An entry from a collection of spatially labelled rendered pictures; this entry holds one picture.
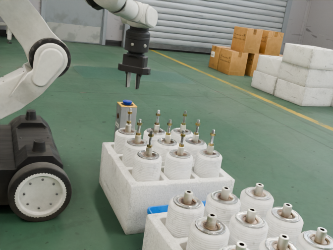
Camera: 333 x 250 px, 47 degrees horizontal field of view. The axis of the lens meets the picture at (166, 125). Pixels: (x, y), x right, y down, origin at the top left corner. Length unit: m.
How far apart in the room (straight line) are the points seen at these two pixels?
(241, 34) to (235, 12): 2.16
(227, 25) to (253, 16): 0.57
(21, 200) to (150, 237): 0.47
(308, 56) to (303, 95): 0.36
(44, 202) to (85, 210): 0.17
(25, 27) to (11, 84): 0.20
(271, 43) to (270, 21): 2.43
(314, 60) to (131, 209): 2.88
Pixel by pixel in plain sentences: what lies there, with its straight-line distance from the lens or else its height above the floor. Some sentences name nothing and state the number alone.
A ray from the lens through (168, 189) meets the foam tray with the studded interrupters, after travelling 1.30.
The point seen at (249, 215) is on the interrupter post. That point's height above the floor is 0.27.
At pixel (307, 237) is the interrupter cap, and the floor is 0.25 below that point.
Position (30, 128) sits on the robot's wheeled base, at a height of 0.19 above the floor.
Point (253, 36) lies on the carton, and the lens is 5.14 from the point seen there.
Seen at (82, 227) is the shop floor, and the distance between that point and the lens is 1.36.
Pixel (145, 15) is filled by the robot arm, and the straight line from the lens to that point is 1.34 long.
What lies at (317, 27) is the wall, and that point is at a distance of 8.10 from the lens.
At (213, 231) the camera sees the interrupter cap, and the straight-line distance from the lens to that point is 0.94.
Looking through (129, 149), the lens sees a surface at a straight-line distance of 1.38.
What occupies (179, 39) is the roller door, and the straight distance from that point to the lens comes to 6.83.
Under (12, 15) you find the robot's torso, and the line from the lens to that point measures 1.41.
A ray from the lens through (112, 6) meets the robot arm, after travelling 1.20.
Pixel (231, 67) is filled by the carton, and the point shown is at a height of 0.10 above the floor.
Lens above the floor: 0.74
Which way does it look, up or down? 17 degrees down
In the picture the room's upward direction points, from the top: 8 degrees clockwise
